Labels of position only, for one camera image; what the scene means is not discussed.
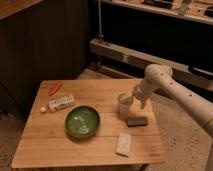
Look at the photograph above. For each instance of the white plastic bottle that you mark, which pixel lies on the white plastic bottle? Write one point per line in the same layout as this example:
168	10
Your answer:
58	104

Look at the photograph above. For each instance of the metal shelf rack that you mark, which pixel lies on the metal shelf rack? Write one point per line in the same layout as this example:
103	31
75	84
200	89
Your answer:
138	38

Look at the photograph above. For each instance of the dark grey rectangular block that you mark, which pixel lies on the dark grey rectangular block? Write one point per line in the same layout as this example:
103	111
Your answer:
137	121

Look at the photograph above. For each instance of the white ceramic cup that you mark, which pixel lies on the white ceramic cup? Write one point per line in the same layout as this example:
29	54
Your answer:
123	108

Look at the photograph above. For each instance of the wooden folding table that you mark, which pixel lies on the wooden folding table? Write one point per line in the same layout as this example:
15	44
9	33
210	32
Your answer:
44	142

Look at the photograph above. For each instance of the green ceramic bowl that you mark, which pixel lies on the green ceramic bowl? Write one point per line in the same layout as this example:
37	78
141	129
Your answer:
82	122

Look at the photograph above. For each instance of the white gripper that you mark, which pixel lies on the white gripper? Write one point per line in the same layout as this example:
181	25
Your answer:
141	91

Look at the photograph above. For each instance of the orange carrot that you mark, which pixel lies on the orange carrot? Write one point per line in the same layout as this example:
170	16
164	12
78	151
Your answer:
55	88

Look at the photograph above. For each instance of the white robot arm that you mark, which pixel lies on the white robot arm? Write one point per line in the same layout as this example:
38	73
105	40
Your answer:
160	77

